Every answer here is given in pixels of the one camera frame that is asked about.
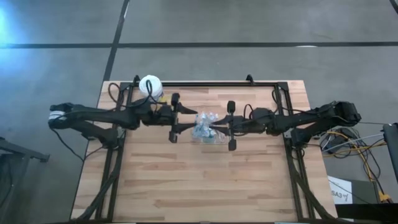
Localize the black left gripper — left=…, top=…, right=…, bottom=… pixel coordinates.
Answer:
left=157, top=92, right=199, bottom=144

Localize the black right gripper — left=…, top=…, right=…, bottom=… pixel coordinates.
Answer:
left=212, top=100, right=247, bottom=152

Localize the clear plastic bag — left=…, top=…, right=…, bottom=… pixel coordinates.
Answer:
left=190, top=110, right=230, bottom=146

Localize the Lysol wipes canister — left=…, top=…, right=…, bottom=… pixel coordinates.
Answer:
left=138, top=74, right=170, bottom=106

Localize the black power brick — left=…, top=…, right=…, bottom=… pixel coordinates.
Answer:
left=323, top=126, right=358, bottom=153

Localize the white paper sign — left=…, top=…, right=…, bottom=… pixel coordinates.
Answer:
left=326, top=175, right=354, bottom=205

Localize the black box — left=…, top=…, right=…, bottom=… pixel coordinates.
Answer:
left=335, top=203, right=398, bottom=224

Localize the black stand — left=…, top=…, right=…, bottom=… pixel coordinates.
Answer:
left=0, top=136, right=51, bottom=224

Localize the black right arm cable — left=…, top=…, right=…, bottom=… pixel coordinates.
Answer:
left=243, top=103, right=255, bottom=119

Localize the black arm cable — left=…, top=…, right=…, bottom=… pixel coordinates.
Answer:
left=243, top=103, right=255, bottom=119
left=107, top=79, right=160, bottom=109

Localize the black aluminium rig frame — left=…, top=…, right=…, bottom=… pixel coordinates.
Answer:
left=70, top=73, right=339, bottom=224

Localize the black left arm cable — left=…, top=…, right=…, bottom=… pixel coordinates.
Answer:
left=107, top=79, right=160, bottom=109

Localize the white cable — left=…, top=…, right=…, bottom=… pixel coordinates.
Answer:
left=322, top=133, right=386, bottom=154

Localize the yellow cable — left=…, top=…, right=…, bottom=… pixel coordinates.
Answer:
left=326, top=130, right=391, bottom=203

